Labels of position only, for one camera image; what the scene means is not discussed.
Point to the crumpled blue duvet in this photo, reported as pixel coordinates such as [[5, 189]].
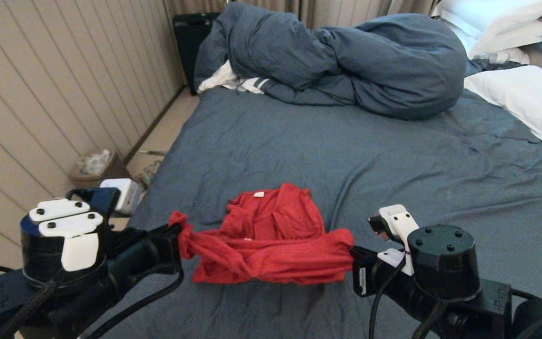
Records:
[[393, 70]]

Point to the red printed t-shirt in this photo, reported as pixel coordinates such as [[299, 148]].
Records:
[[271, 221]]

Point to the white striped garment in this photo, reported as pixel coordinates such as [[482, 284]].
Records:
[[219, 79]]

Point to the black suitcase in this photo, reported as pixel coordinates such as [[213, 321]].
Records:
[[188, 46]]

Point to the clear plastic bottle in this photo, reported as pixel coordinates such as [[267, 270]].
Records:
[[490, 57]]

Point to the large white pillow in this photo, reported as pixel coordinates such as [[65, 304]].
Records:
[[534, 99]]

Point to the brown trash bin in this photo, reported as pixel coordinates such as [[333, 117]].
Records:
[[87, 181]]

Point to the patterned slipper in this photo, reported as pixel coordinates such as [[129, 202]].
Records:
[[147, 176]]

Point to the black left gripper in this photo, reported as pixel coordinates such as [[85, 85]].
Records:
[[64, 245]]

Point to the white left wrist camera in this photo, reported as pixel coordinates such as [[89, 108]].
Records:
[[127, 195]]

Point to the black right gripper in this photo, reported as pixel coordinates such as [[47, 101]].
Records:
[[445, 263]]

